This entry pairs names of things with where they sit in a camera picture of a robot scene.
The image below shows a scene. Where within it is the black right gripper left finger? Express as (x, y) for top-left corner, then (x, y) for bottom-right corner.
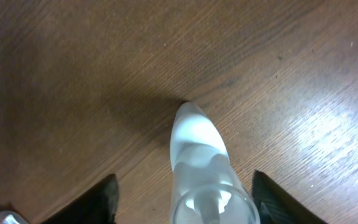
(42, 174), (119, 224)

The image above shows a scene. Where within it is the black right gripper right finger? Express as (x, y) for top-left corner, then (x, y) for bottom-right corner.
(252, 170), (326, 224)

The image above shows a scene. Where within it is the white calamine lotion bottle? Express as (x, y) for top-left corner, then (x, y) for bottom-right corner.
(170, 102), (260, 224)

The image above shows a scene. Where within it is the clear plastic container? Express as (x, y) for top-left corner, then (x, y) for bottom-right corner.
(0, 211), (29, 224)

